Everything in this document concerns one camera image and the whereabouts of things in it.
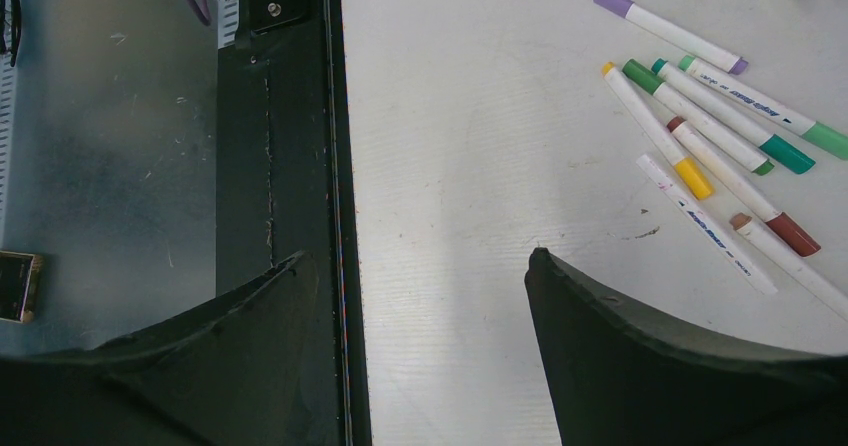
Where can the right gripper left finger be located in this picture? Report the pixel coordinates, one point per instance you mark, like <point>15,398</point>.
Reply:
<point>225,372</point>

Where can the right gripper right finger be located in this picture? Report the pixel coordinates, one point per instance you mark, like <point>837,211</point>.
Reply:
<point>621,372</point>

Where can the yellow cap marker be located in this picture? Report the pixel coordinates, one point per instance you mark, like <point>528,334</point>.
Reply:
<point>656,132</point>

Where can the brown cap marker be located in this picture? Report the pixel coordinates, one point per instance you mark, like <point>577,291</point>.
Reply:
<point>781,254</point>

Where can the white acrylic marker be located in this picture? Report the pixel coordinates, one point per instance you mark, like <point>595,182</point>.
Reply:
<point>676,184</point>

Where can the purple cap marker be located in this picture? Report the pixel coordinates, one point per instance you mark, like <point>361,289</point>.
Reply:
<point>676,35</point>

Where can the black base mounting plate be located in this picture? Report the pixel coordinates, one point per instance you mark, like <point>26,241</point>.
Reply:
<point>284,184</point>

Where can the dark red cap marker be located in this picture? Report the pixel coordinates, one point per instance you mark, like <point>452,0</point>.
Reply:
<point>742,188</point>

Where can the dark green cap marker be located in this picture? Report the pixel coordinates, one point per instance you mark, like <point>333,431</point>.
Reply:
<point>731,143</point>

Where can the teal cap marker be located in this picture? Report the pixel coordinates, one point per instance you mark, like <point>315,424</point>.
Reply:
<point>770,143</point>

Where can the light green cap marker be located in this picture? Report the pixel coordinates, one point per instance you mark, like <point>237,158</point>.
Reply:
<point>812,131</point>

